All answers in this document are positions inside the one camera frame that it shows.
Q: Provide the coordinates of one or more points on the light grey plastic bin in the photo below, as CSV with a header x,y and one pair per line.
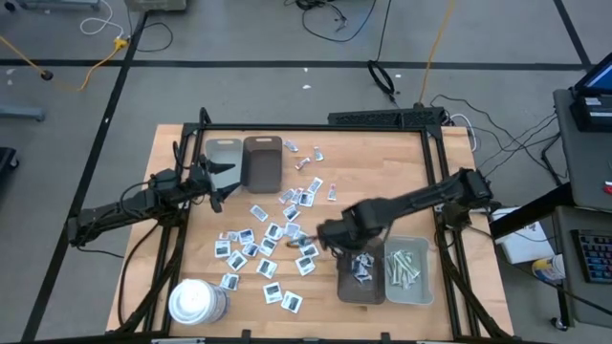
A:
x,y
225,153
425,270

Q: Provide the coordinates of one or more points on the black caster base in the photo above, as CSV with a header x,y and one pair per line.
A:
x,y
6,162

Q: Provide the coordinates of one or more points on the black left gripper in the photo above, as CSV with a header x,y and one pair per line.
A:
x,y
198,184

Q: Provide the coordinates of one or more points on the white wipes canister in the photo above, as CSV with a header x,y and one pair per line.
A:
x,y
196,302

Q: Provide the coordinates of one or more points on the black perforated metal bar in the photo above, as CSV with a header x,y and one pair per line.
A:
x,y
382,117

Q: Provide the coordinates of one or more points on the black diagonal beam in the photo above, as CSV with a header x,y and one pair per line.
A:
x,y
531,212

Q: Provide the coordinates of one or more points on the grey equipment base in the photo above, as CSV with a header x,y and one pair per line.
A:
x,y
57,4

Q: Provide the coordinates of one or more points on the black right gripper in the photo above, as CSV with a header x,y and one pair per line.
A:
x,y
351,227

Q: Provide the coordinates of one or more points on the grey equipment box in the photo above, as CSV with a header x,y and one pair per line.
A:
x,y
155,4

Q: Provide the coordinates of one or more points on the grey desk with keyboard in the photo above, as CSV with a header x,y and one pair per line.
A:
x,y
583,301

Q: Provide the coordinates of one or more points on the black label printer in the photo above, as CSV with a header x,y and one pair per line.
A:
x,y
593,112

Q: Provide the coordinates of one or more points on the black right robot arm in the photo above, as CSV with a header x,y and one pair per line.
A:
x,y
430,193

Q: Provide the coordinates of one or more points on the small red object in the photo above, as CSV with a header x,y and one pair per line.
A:
x,y
608,187

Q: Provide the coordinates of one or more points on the small silver foil packet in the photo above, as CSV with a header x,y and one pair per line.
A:
x,y
318,154
290,145
302,164

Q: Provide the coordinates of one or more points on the desk caster wheel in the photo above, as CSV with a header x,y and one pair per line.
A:
x,y
557,323

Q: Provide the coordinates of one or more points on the black keyboard coloured keys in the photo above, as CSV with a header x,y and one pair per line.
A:
x,y
595,255

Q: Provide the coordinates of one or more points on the wipes tub yellow label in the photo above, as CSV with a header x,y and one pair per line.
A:
x,y
549,268

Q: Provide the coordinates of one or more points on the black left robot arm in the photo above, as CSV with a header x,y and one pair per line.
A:
x,y
119,210

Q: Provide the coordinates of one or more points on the grey floor stand foot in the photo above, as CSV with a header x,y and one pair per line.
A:
x,y
21,113

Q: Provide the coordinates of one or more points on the laptop screen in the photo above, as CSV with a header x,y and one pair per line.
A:
x,y
597,76

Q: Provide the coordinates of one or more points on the brown translucent plastic bin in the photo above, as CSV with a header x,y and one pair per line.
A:
x,y
262,165
361,292

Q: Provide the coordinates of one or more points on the white box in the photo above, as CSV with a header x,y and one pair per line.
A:
x,y
523,243

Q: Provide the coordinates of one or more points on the grey desk with printer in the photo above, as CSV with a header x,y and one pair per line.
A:
x,y
583,162

